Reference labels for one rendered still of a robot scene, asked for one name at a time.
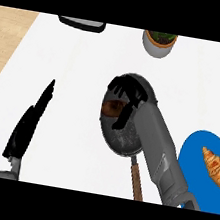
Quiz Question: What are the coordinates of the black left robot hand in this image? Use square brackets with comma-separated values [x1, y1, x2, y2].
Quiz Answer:
[0, 72, 57, 166]

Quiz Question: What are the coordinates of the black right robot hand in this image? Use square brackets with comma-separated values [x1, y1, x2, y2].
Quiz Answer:
[100, 73, 152, 136]

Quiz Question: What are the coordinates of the brown sweet potato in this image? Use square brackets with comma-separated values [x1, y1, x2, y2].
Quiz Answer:
[100, 97, 130, 121]

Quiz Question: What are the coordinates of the blue plate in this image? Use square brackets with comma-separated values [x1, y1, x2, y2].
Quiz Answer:
[169, 126, 220, 216]

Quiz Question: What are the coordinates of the grey pot with green plant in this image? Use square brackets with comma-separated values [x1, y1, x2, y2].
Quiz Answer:
[138, 28, 179, 62]

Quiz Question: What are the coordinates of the black flat appliance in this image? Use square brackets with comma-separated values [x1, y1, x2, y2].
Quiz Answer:
[55, 14, 107, 35]

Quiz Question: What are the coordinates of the golden croissant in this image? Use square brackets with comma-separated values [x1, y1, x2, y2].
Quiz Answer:
[195, 146, 220, 192]

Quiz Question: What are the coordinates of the grey pan with wooden handle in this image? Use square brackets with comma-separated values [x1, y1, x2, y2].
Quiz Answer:
[86, 68, 165, 203]

